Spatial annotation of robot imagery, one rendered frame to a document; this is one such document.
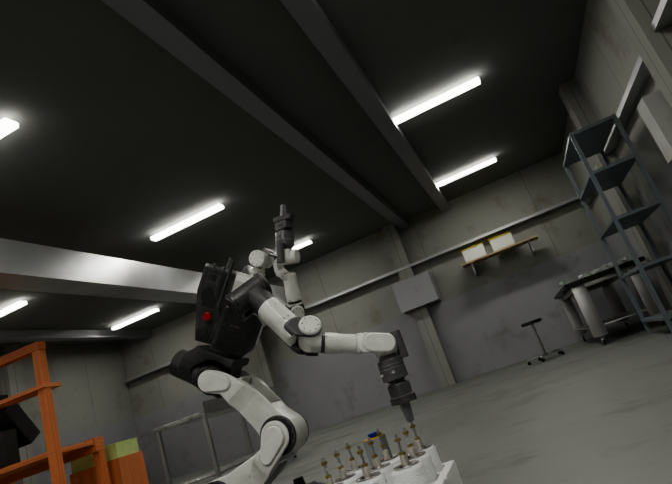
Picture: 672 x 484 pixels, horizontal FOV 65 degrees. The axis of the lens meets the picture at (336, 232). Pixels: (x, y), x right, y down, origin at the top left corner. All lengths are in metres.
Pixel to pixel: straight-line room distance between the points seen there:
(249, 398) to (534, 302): 9.26
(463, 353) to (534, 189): 3.59
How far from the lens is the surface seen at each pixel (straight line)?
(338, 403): 11.79
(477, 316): 11.04
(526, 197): 11.31
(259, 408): 2.09
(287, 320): 1.82
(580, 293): 7.88
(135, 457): 7.69
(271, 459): 2.05
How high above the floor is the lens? 0.49
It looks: 17 degrees up
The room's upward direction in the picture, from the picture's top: 19 degrees counter-clockwise
